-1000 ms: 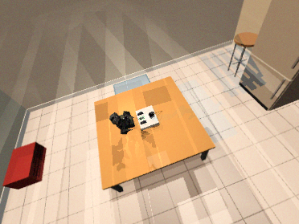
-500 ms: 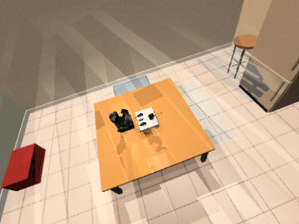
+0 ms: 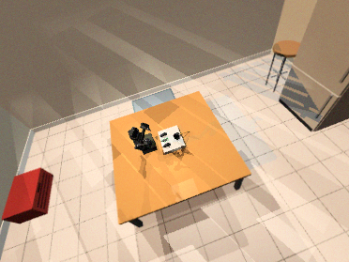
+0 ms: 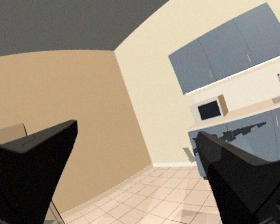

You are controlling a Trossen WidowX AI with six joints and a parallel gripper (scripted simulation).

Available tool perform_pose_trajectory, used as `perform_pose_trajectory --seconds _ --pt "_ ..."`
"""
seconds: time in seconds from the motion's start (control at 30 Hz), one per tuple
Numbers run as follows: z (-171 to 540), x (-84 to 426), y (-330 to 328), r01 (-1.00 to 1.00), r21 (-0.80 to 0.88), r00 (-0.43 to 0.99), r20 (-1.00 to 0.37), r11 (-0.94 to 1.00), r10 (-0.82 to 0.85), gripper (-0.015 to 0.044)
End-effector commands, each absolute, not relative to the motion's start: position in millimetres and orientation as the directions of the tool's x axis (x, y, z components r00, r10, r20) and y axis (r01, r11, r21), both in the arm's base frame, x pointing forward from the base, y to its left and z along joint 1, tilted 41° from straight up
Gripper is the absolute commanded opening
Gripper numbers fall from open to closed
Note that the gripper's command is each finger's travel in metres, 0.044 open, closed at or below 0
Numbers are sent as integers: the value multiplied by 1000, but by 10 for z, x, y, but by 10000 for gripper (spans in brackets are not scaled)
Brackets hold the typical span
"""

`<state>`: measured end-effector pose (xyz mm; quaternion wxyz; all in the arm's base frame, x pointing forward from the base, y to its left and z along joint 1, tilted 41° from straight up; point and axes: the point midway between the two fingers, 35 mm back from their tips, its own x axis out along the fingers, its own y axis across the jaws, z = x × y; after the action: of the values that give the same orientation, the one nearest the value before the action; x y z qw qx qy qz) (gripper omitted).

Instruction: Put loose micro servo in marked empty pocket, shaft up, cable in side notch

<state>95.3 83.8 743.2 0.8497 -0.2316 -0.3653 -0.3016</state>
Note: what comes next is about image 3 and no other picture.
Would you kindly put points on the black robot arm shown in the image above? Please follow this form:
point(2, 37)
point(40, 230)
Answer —
point(132, 135)

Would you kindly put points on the white flat deck panel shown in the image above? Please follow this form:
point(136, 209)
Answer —
point(169, 144)

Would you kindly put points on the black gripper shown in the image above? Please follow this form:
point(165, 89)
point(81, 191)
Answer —
point(140, 137)

